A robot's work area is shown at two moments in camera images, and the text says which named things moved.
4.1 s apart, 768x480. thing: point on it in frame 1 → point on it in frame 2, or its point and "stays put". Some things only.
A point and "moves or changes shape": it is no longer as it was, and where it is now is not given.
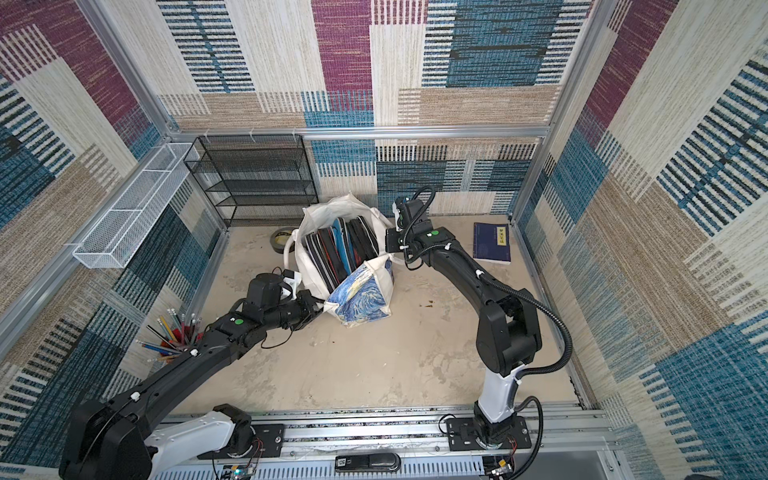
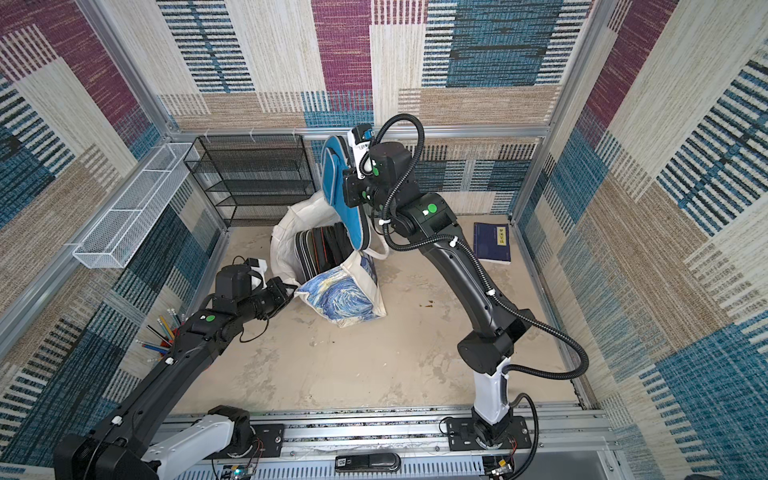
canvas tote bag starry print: [340, 247] moves or changes shape
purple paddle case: [323, 258] → [304, 256]
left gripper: [307, 303] → [276, 286]
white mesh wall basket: [117, 234] stays put
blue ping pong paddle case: [340, 226] → [335, 160]
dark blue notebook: [491, 242] stays put
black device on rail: [367, 462] stays put
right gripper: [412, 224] → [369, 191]
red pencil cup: [176, 335] stays put
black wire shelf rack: [255, 180] stays put
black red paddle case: [362, 242] → [330, 244]
